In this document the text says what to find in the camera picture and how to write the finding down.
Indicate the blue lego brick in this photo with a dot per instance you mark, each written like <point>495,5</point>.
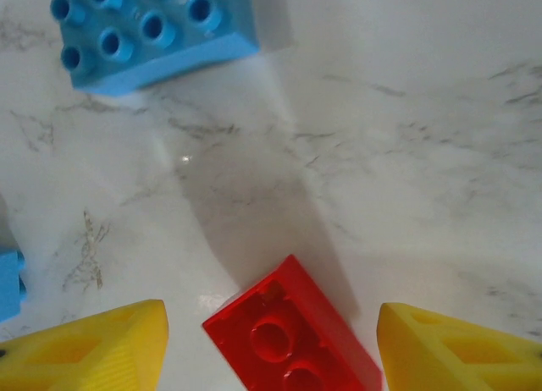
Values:
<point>169,65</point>
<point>10,285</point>

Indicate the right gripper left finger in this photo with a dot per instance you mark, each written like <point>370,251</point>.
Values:
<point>84,357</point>

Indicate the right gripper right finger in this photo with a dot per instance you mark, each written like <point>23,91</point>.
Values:
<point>444,361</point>

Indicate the red lego brick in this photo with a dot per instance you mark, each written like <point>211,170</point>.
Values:
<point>296,306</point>

